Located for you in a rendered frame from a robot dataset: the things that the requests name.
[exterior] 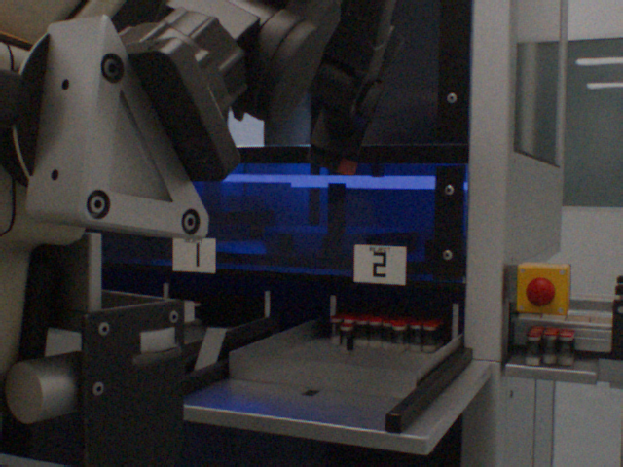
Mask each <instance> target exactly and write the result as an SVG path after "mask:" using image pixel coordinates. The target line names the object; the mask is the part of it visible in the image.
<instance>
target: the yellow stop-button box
mask: <svg viewBox="0 0 623 467"><path fill-rule="evenodd" d="M537 277H544V278H547V279H549V280H550V281H551V282H552V283H553V285H554V287H555V297H554V299H553V300H552V301H551V302H550V303H549V304H548V305H534V304H532V303H531V302H530V301H529V300H528V298H527V296H526V287H527V285H528V284H529V282H530V281H532V280H533V279H535V278H537ZM570 291H571V263H553V262H533V261H524V262H523V263H522V264H520V265H519V266H518V267H517V296H516V311H517V312H519V313H531V314H545V315H559V316H565V315H567V313H568V311H569V310H570Z"/></svg>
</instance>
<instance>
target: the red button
mask: <svg viewBox="0 0 623 467"><path fill-rule="evenodd" d="M526 296H527V298H528V300H529V301H530V302H531V303H532V304H534V305H548V304H549V303H550V302H551V301H552V300H553V299H554V297H555V287H554V285H553V283H552V282H551V281H550V280H549V279H547V278H544V277H537V278H535V279H533V280H532V281H530V282H529V284H528V285H527V287H526Z"/></svg>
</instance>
